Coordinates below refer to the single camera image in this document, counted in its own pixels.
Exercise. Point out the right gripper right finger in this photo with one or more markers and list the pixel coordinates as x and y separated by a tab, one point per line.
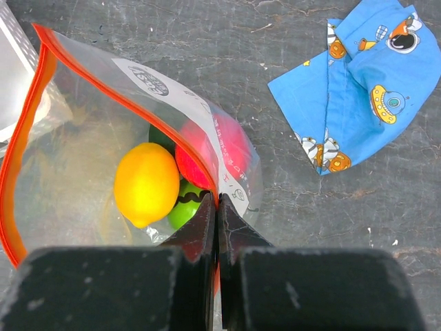
263	287

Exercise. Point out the clear zip bag orange zipper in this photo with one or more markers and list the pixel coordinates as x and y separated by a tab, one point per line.
58	188

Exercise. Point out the green watermelon toy ball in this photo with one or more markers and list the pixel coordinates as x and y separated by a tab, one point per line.
187	203

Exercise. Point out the dark green avocado toy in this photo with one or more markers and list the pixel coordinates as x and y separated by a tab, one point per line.
156	136

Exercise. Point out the yellow lemon toy fruit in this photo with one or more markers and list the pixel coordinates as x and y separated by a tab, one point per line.
146	184

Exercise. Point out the white perforated plastic basket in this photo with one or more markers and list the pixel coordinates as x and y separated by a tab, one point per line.
18	64

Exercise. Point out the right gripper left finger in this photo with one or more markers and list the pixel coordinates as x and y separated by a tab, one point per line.
164	287

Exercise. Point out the blue patterned cloth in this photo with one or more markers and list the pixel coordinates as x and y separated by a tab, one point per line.
345	104

